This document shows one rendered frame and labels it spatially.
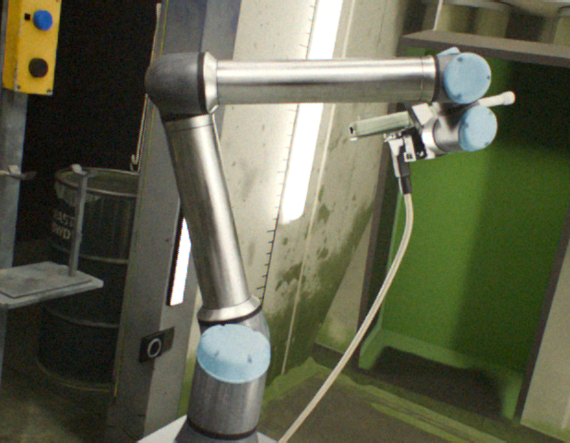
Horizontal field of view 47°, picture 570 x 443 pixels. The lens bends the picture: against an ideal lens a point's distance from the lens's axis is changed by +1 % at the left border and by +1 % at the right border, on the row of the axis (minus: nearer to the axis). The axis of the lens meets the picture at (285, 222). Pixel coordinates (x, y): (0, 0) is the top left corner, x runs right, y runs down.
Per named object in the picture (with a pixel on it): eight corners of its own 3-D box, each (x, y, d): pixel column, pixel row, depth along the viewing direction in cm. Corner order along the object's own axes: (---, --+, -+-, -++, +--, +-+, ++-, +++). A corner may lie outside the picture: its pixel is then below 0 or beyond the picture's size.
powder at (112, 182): (39, 171, 297) (40, 168, 297) (146, 176, 332) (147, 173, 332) (89, 199, 258) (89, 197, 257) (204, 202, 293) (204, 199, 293)
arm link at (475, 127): (491, 95, 137) (507, 138, 139) (457, 102, 149) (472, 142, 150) (456, 113, 134) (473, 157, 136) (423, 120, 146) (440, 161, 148)
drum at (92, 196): (16, 344, 314) (34, 163, 296) (126, 330, 352) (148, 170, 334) (63, 401, 272) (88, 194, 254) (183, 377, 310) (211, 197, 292)
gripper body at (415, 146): (402, 161, 164) (428, 160, 152) (396, 128, 163) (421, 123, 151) (429, 155, 166) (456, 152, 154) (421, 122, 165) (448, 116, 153)
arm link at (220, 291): (207, 397, 147) (130, 60, 132) (215, 365, 164) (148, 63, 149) (273, 386, 146) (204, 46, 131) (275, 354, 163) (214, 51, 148)
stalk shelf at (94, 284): (49, 265, 199) (50, 260, 199) (102, 287, 188) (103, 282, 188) (-48, 282, 172) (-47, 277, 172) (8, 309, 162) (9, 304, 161)
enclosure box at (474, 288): (380, 328, 271) (428, 29, 225) (530, 375, 248) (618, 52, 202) (350, 369, 241) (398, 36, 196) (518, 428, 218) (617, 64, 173)
